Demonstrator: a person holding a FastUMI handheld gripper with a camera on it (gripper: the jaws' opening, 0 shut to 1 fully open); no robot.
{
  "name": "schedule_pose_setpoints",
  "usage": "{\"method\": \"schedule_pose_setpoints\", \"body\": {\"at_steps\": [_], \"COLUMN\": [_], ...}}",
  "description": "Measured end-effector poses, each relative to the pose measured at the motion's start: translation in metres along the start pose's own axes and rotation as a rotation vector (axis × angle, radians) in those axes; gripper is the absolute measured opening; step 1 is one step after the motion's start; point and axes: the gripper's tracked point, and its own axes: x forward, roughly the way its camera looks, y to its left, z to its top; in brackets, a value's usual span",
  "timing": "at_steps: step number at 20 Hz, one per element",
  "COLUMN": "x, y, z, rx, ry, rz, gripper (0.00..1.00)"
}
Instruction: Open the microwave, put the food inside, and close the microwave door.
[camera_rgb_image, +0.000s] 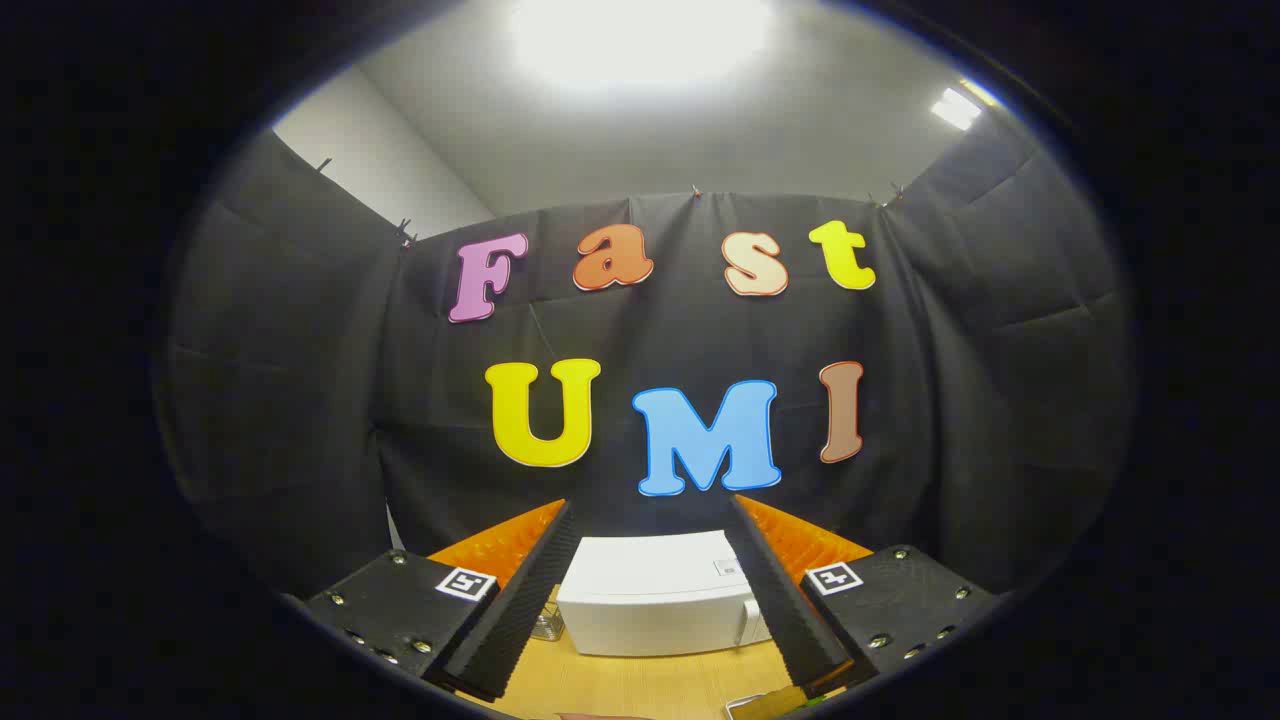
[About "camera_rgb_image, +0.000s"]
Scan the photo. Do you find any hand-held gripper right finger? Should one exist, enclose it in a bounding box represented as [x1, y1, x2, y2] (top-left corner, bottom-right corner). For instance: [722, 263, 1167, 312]
[725, 493, 1004, 701]

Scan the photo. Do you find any white microwave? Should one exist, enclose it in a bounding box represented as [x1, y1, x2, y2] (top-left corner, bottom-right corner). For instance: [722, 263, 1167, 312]
[556, 530, 791, 658]

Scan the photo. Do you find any large ceiling light panel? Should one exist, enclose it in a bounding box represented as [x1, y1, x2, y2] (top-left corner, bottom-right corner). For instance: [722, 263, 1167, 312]
[510, 0, 776, 96]

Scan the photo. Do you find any black backdrop cloth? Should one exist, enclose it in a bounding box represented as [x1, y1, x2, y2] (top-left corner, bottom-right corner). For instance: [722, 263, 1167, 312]
[155, 100, 1136, 611]

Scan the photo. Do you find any small ceiling light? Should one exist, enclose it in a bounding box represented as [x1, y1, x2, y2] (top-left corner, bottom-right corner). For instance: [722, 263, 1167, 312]
[930, 85, 986, 131]

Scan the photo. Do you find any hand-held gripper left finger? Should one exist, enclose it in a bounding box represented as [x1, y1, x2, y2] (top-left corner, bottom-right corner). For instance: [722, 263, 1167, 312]
[300, 498, 586, 703]

